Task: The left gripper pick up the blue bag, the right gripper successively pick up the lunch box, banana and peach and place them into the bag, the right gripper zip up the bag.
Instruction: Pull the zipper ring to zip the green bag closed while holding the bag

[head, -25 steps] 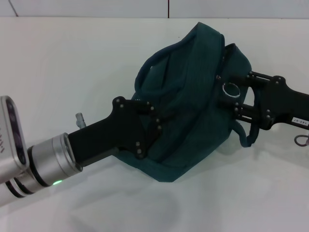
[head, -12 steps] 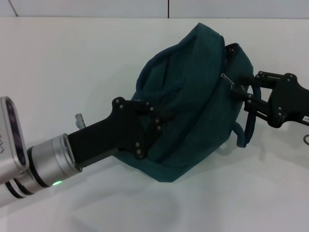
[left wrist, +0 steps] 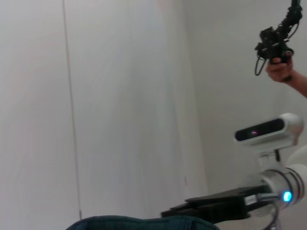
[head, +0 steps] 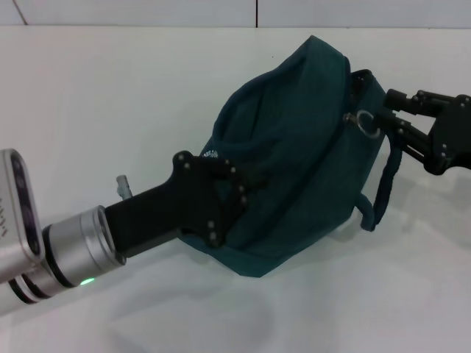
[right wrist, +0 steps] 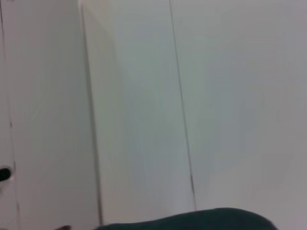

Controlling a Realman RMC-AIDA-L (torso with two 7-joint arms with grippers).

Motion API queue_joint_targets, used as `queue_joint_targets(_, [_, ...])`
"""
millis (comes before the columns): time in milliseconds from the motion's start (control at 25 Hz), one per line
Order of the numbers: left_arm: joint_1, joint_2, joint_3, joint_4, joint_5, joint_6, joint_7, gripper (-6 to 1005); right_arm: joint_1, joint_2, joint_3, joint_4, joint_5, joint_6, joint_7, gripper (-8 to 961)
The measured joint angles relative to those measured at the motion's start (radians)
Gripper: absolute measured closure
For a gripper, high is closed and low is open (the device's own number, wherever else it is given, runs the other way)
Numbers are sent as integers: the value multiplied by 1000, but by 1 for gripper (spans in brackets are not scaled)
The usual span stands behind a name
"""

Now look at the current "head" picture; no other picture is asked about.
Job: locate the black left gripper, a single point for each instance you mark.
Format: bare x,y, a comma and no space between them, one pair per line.
165,213

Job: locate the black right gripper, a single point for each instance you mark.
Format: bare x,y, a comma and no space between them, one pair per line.
452,132

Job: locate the dark teal fabric lunch bag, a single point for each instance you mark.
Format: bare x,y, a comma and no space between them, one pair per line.
294,165

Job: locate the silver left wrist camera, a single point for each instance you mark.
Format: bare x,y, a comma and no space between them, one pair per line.
18,220

